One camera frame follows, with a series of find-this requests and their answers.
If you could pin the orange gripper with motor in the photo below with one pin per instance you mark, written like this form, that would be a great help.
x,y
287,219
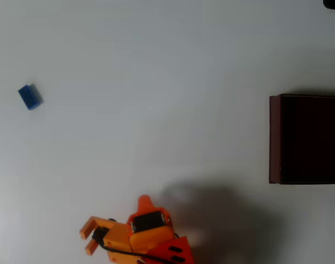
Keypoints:
x,y
152,240

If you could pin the small blue block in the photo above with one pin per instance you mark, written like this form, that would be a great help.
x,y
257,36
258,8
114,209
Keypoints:
x,y
31,96

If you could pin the red-orange robot arm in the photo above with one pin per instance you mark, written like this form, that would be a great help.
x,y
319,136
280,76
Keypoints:
x,y
174,251

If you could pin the dark red box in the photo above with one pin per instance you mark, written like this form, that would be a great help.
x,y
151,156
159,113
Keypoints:
x,y
310,140

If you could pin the black object at table edge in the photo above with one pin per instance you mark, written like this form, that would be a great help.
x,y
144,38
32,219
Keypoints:
x,y
334,4

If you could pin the orange camera mount bracket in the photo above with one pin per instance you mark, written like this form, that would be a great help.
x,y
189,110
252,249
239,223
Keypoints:
x,y
116,236

